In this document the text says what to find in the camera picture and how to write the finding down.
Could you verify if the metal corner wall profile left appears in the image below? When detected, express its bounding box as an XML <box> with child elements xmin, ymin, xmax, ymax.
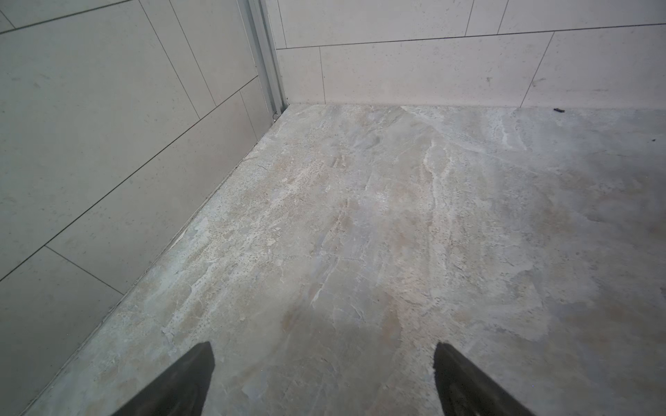
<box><xmin>239</xmin><ymin>0</ymin><xmax>288</xmax><ymax>121</ymax></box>

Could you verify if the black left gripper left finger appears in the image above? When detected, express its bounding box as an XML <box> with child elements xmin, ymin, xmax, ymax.
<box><xmin>113</xmin><ymin>341</ymin><xmax>215</xmax><ymax>416</ymax></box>

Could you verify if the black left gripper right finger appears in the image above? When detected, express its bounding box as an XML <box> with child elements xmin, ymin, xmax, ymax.
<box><xmin>433</xmin><ymin>343</ymin><xmax>534</xmax><ymax>416</ymax></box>

